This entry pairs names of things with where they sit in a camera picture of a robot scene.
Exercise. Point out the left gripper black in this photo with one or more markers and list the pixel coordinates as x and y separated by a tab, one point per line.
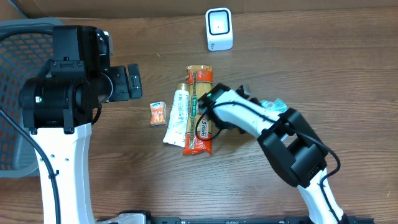
118	92

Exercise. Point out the small orange sachet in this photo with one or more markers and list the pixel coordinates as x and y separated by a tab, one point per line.
158	113

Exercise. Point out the white tube gold cap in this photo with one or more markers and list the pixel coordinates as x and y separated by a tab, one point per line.
175	134

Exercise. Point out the orange spaghetti packet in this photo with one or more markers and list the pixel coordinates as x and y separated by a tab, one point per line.
198	131

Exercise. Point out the teal snack packet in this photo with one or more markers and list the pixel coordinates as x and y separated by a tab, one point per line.
277	105

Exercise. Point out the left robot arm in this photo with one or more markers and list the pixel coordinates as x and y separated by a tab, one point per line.
59	109

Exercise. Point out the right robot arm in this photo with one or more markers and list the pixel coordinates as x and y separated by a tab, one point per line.
294	151

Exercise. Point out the white barcode scanner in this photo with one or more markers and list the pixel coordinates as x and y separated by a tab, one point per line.
219	29

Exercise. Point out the grey plastic basket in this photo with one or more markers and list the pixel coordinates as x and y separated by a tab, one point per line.
26	47

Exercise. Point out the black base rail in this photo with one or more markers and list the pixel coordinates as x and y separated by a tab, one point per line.
140	216

